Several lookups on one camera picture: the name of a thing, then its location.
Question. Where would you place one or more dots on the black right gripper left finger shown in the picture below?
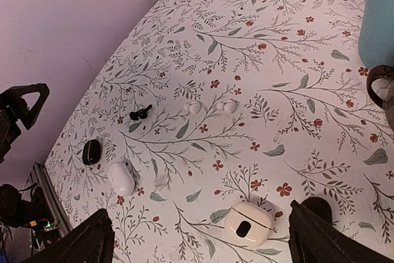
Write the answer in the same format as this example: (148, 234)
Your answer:
(91, 241)

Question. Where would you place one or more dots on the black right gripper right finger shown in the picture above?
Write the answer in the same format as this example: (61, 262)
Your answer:
(312, 238)

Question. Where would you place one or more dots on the white earbud charging case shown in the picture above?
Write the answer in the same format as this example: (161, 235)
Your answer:
(121, 179)

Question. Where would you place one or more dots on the white earbud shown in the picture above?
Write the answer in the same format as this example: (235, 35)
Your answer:
(192, 107)
(227, 106)

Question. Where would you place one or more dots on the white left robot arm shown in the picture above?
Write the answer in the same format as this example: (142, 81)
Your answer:
(24, 103)

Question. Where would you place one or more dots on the cream case with black oval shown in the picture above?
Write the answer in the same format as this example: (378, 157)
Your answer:
(248, 225)

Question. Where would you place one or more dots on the black earbud charging case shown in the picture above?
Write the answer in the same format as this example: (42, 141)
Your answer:
(91, 153)

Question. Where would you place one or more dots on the floral patterned table mat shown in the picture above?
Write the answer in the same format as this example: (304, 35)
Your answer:
(305, 126)

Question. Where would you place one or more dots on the dark grey mug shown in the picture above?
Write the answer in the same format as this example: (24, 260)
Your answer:
(379, 85)

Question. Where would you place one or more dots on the teal tall vase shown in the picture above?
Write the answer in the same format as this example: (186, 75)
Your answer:
(375, 44)

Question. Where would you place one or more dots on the black wireless earbuds pair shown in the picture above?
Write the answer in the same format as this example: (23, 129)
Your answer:
(140, 114)

